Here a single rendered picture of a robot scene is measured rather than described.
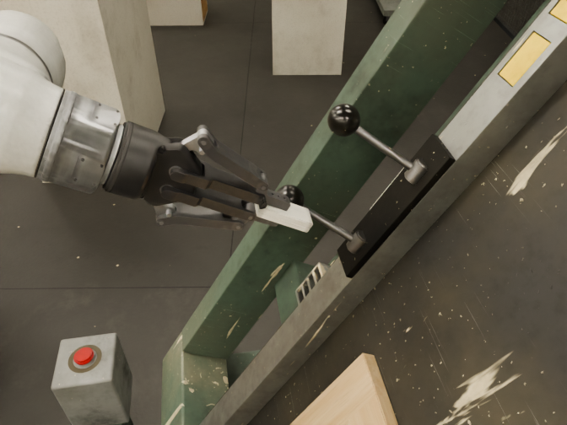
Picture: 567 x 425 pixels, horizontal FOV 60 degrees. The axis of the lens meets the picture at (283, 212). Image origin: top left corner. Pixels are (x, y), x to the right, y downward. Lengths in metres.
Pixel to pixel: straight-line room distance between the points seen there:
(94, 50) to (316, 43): 2.03
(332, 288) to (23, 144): 0.41
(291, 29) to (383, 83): 3.45
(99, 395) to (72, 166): 0.74
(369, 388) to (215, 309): 0.49
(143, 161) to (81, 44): 2.32
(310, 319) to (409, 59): 0.40
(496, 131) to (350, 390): 0.34
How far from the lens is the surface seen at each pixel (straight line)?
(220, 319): 1.05
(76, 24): 2.77
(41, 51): 0.60
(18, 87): 0.49
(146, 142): 0.50
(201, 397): 1.10
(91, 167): 0.49
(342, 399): 0.66
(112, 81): 2.84
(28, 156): 0.49
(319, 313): 0.69
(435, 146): 0.58
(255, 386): 0.82
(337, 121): 0.56
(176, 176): 0.52
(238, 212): 0.56
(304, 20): 4.18
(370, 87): 0.76
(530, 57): 0.57
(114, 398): 1.17
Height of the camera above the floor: 1.84
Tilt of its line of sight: 41 degrees down
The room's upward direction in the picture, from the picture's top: straight up
